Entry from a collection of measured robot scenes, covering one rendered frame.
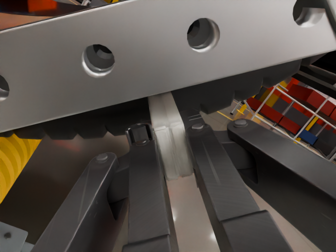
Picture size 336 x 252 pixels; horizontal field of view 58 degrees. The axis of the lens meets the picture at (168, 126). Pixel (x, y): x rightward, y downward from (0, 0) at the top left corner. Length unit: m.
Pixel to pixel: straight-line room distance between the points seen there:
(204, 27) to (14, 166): 0.18
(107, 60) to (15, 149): 0.14
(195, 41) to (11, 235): 0.54
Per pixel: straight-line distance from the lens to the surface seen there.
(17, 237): 0.65
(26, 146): 0.30
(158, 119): 0.15
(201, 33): 0.17
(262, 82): 0.24
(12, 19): 0.23
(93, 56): 0.17
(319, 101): 5.00
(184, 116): 0.17
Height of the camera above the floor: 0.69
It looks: 16 degrees down
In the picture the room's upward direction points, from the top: 34 degrees clockwise
